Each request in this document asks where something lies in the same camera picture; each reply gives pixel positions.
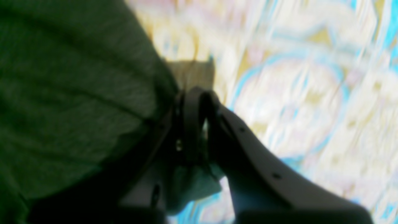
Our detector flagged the dark green long-sleeve shirt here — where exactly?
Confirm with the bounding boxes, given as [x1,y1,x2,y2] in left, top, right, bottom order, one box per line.
[0,0,214,224]

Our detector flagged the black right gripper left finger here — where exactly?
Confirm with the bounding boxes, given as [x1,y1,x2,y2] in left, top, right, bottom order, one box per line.
[28,87,205,224]

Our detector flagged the patterned colourful tablecloth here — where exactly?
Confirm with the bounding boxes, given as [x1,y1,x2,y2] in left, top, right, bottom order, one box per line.
[126,0,398,224]

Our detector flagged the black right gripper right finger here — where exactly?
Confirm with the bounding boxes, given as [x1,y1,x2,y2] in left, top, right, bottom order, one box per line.
[201,91,373,224]

